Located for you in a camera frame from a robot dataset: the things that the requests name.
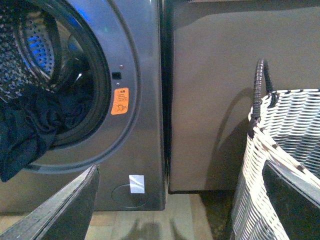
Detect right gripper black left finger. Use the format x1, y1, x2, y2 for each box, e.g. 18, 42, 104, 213
0, 164, 100, 240

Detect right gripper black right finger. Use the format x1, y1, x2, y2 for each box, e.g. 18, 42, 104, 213
262, 160, 320, 240

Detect dark blue garment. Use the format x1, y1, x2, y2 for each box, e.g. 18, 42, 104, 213
0, 87, 94, 183

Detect grey front-load washing machine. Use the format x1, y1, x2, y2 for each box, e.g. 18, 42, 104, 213
0, 0, 167, 213

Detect white woven laundry basket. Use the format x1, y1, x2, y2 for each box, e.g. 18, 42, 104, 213
230, 88, 320, 240

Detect white square sticker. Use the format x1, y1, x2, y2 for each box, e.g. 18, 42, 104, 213
129, 174, 145, 194

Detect orange warning sticker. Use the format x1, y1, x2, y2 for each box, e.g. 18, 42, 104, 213
111, 87, 130, 115

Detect beige fabric sofa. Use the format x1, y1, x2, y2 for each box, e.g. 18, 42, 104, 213
169, 0, 320, 192

